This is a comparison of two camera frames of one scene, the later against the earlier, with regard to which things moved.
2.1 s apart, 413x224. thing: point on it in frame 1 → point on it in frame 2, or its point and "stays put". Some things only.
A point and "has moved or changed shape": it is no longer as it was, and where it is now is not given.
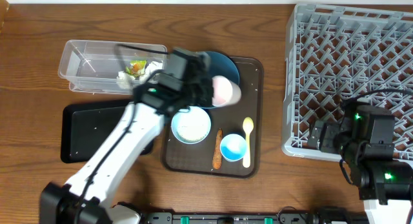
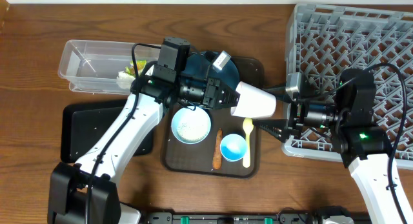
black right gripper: (331, 128) → (297, 117)
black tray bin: (85, 126) stays put
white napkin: (150, 68) → (124, 79)
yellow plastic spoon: (248, 126) stays put
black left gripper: (208, 95) → (213, 82)
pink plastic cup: (226, 92) has moved or changed shape
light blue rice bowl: (191, 125) stays put
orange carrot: (217, 160) stays put
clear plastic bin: (91, 66) stays put
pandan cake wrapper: (137, 68) stays put
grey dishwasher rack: (335, 53) stays put
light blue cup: (233, 148) stays put
